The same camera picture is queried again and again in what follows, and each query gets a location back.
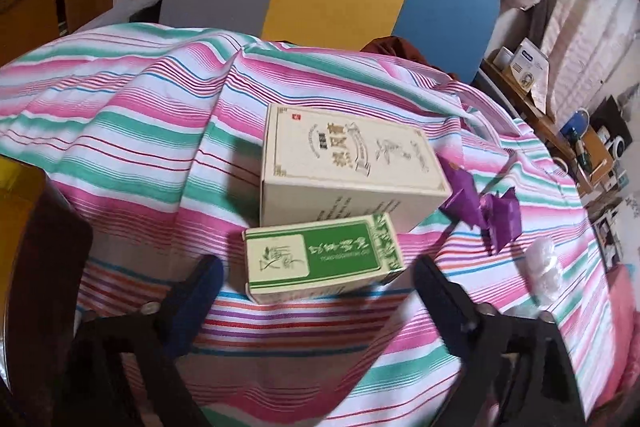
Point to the purple snack packet right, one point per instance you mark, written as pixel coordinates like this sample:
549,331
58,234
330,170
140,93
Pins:
502,219

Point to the dark red cloth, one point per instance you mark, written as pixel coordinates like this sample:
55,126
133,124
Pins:
395,46

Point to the blue white jug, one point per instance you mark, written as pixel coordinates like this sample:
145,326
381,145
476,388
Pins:
576,127

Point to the wooden side desk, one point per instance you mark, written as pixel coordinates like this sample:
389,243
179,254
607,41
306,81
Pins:
601,160

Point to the large beige medicine box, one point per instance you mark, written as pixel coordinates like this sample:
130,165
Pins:
320,165

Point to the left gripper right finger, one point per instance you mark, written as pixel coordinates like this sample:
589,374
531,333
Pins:
450,307

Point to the white blue product box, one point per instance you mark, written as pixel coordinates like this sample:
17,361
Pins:
527,67

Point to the striped pink green bedsheet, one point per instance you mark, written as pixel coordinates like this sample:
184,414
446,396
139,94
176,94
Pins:
154,135

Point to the gold metal tin box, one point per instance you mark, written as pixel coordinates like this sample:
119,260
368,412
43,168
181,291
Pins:
44,249

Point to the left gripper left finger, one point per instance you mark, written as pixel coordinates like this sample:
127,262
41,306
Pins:
187,305

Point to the small green medicine box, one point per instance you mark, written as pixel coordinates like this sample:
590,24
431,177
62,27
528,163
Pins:
319,259

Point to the clear plastic bag ball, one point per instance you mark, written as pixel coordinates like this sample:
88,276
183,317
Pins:
544,271

